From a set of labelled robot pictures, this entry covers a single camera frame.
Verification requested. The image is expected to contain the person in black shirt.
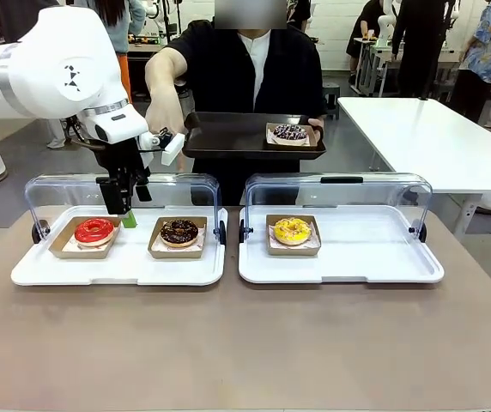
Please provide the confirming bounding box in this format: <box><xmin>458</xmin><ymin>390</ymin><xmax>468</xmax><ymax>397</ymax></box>
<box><xmin>159</xmin><ymin>16</ymin><xmax>330</xmax><ymax>207</ymax></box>

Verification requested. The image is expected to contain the background workbench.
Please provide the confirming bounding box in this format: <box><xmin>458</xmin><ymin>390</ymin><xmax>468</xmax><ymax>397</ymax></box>
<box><xmin>355</xmin><ymin>36</ymin><xmax>461</xmax><ymax>98</ymax></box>
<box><xmin>127</xmin><ymin>33</ymin><xmax>161</xmax><ymax>100</ymax></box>

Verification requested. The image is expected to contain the grey plastic stool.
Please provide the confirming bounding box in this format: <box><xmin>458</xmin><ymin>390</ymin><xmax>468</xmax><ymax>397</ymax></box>
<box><xmin>322</xmin><ymin>81</ymin><xmax>341</xmax><ymax>121</ymax></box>

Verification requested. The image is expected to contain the white display tray base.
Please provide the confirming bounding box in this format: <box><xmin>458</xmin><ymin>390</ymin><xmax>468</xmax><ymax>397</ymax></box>
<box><xmin>238</xmin><ymin>204</ymin><xmax>446</xmax><ymax>284</ymax></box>
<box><xmin>10</xmin><ymin>204</ymin><xmax>228</xmax><ymax>288</ymax></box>

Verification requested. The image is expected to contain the yellow sprinkled donut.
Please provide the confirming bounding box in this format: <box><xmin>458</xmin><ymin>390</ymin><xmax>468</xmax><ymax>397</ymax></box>
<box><xmin>273</xmin><ymin>217</ymin><xmax>312</xmax><ymax>246</ymax></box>

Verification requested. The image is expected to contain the clear display lid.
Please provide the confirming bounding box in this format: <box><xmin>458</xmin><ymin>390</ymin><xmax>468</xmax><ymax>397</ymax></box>
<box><xmin>244</xmin><ymin>173</ymin><xmax>434</xmax><ymax>241</ymax></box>
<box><xmin>24</xmin><ymin>173</ymin><xmax>221</xmax><ymax>241</ymax></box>

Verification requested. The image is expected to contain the chocolate sprinkle donut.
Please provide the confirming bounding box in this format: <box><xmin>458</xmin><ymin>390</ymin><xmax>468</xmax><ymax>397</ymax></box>
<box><xmin>273</xmin><ymin>123</ymin><xmax>309</xmax><ymax>142</ymax></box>

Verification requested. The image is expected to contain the dark brown serving tray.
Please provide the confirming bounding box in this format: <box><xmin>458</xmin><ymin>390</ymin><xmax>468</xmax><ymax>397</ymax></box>
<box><xmin>181</xmin><ymin>111</ymin><xmax>328</xmax><ymax>161</ymax></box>

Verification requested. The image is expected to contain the person in orange trousers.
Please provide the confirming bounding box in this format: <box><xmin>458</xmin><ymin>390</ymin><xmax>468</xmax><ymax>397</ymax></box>
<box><xmin>99</xmin><ymin>0</ymin><xmax>148</xmax><ymax>104</ymax></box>

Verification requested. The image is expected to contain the red glazed donut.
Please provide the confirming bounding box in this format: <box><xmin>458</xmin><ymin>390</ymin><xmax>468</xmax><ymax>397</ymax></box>
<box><xmin>74</xmin><ymin>217</ymin><xmax>115</xmax><ymax>248</ymax></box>

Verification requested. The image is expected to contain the white background table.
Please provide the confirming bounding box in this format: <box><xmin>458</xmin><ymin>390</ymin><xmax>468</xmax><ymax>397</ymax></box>
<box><xmin>337</xmin><ymin>97</ymin><xmax>491</xmax><ymax>241</ymax></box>

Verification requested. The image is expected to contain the person in blue floral shirt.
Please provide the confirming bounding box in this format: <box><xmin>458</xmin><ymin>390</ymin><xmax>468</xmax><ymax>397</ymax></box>
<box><xmin>455</xmin><ymin>0</ymin><xmax>491</xmax><ymax>124</ymax></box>

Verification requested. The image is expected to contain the white paper liner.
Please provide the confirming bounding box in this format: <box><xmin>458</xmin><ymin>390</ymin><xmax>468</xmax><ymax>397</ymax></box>
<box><xmin>150</xmin><ymin>223</ymin><xmax>206</xmax><ymax>252</ymax></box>
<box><xmin>64</xmin><ymin>223</ymin><xmax>120</xmax><ymax>253</ymax></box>
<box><xmin>265</xmin><ymin>126</ymin><xmax>315</xmax><ymax>146</ymax></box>
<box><xmin>268</xmin><ymin>221</ymin><xmax>321</xmax><ymax>250</ymax></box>

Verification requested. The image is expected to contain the chocolate sprinkled donut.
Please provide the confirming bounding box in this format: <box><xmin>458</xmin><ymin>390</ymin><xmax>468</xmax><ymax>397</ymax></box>
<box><xmin>160</xmin><ymin>218</ymin><xmax>200</xmax><ymax>249</ymax></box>

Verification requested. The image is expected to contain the person in black clothes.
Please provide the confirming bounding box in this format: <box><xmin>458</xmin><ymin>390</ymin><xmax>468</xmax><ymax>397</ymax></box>
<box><xmin>346</xmin><ymin>0</ymin><xmax>385</xmax><ymax>85</ymax></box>
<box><xmin>391</xmin><ymin>0</ymin><xmax>446</xmax><ymax>98</ymax></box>

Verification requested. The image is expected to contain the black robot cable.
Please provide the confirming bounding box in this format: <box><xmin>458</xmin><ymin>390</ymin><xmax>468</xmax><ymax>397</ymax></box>
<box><xmin>63</xmin><ymin>115</ymin><xmax>109</xmax><ymax>152</ymax></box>

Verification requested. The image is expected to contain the person's right forearm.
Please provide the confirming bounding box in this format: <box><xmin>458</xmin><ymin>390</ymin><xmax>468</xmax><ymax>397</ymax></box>
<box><xmin>144</xmin><ymin>45</ymin><xmax>189</xmax><ymax>102</ymax></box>

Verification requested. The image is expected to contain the brown cardboard donut tray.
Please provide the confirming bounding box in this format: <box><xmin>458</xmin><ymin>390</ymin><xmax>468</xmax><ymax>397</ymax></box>
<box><xmin>48</xmin><ymin>215</ymin><xmax>123</xmax><ymax>260</ymax></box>
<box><xmin>264</xmin><ymin>122</ymin><xmax>318</xmax><ymax>150</ymax></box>
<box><xmin>147</xmin><ymin>215</ymin><xmax>209</xmax><ymax>260</ymax></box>
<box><xmin>265</xmin><ymin>214</ymin><xmax>323</xmax><ymax>257</ymax></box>

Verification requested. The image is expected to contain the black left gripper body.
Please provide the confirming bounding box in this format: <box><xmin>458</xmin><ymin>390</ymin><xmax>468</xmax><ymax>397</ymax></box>
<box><xmin>98</xmin><ymin>136</ymin><xmax>151</xmax><ymax>182</ymax></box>

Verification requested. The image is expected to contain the person's left hand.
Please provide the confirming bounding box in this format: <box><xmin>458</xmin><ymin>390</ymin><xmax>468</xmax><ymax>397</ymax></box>
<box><xmin>307</xmin><ymin>118</ymin><xmax>326</xmax><ymax>141</ymax></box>

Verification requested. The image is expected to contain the person's right hand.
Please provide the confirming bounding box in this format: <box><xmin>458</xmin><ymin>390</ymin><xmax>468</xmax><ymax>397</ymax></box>
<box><xmin>144</xmin><ymin>92</ymin><xmax>190</xmax><ymax>173</ymax></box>

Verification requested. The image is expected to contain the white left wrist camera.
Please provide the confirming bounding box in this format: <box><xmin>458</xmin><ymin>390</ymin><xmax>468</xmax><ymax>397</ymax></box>
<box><xmin>138</xmin><ymin>126</ymin><xmax>186</xmax><ymax>167</ymax></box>

